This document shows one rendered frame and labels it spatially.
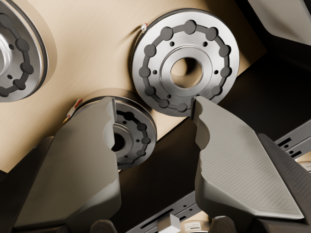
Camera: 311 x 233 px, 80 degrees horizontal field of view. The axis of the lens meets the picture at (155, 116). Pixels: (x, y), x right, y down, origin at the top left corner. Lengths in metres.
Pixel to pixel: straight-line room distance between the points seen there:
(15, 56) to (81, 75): 0.06
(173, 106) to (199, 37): 0.07
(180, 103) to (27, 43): 0.15
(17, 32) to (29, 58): 0.02
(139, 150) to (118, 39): 0.13
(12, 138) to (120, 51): 0.19
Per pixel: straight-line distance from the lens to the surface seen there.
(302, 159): 0.37
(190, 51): 0.17
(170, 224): 0.20
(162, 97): 0.19
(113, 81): 0.22
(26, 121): 0.29
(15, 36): 0.21
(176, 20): 0.17
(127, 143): 0.22
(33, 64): 0.21
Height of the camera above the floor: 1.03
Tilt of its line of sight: 58 degrees down
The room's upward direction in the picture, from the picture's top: 176 degrees clockwise
